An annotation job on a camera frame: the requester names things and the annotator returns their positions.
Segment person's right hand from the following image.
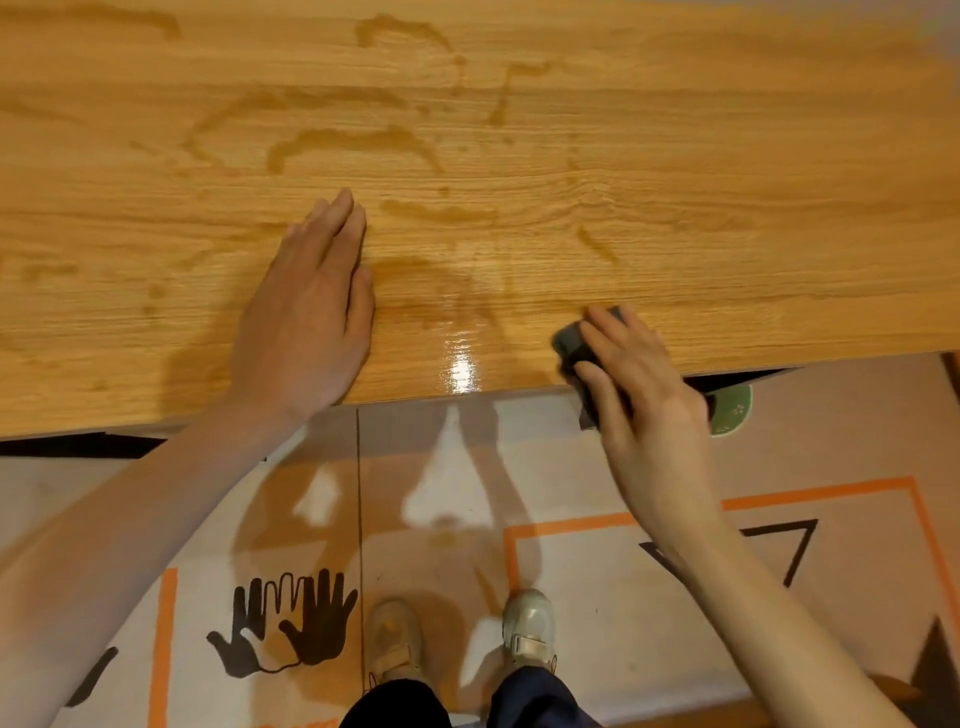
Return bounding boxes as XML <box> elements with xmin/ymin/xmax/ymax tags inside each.
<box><xmin>573</xmin><ymin>303</ymin><xmax>727</xmax><ymax>543</ymax></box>

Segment person's left hand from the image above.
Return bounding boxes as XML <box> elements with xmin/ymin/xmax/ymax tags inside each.
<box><xmin>223</xmin><ymin>187</ymin><xmax>376</xmax><ymax>430</ymax></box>

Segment dark grey sponge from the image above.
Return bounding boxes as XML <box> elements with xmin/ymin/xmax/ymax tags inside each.
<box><xmin>552</xmin><ymin>305</ymin><xmax>636</xmax><ymax>433</ymax></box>

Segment person's left forearm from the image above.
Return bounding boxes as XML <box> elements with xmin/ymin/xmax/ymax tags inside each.
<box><xmin>0</xmin><ymin>397</ymin><xmax>310</xmax><ymax>728</ymax></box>

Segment person's right forearm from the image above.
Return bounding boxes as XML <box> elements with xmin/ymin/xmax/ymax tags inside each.
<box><xmin>660</xmin><ymin>516</ymin><xmax>918</xmax><ymax>728</ymax></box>

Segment green round floral disc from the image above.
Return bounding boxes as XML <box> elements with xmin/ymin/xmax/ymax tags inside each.
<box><xmin>708</xmin><ymin>382</ymin><xmax>754</xmax><ymax>438</ymax></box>

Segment beige mat with triangle print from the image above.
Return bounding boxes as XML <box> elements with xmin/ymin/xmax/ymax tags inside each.
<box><xmin>357</xmin><ymin>352</ymin><xmax>960</xmax><ymax>728</ymax></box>

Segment person's beige right shoe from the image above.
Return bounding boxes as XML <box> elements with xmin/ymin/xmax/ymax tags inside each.
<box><xmin>500</xmin><ymin>588</ymin><xmax>559</xmax><ymax>675</ymax></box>

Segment person's beige shoe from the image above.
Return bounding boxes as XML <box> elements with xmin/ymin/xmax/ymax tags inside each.
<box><xmin>364</xmin><ymin>597</ymin><xmax>430</xmax><ymax>693</ymax></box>
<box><xmin>500</xmin><ymin>588</ymin><xmax>559</xmax><ymax>675</ymax></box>

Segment person's beige left shoe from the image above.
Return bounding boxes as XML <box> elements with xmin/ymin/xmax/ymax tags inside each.
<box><xmin>364</xmin><ymin>597</ymin><xmax>430</xmax><ymax>693</ymax></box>

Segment dark blue trousers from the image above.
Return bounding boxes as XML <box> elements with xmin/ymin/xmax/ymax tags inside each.
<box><xmin>339</xmin><ymin>665</ymin><xmax>603</xmax><ymax>728</ymax></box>

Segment black table frame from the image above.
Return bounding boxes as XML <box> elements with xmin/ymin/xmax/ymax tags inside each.
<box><xmin>0</xmin><ymin>432</ymin><xmax>168</xmax><ymax>460</ymax></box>

